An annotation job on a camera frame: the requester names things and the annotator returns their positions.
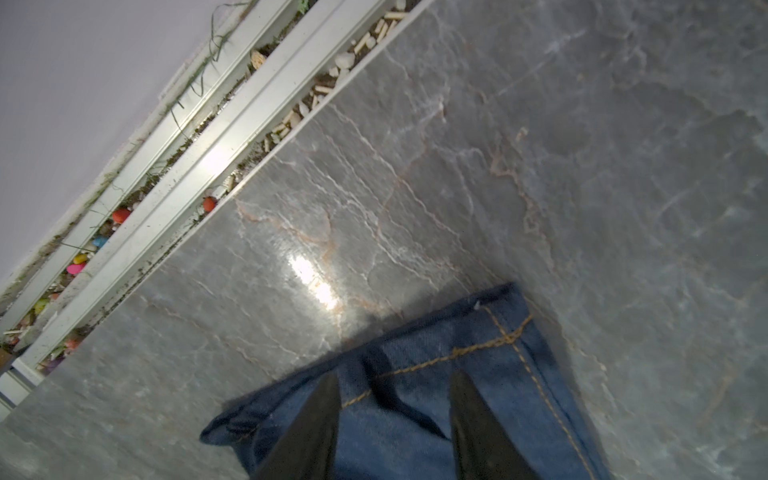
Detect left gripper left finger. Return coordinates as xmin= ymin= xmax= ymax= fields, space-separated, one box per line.
xmin=251 ymin=373 xmax=341 ymax=480

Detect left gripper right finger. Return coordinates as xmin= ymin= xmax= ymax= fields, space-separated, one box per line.
xmin=449 ymin=370 xmax=539 ymax=480

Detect dark blue denim trousers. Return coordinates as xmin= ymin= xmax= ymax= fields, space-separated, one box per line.
xmin=200 ymin=283 xmax=609 ymax=479

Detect aluminium left side floor rail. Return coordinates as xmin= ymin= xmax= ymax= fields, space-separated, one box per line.
xmin=1 ymin=1 xmax=414 ymax=416

